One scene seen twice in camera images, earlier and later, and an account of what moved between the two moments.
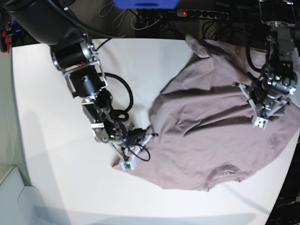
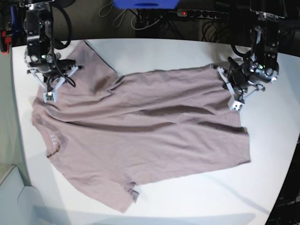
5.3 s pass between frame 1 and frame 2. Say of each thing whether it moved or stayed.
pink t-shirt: moved
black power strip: stayed
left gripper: moved
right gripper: moved
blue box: stayed
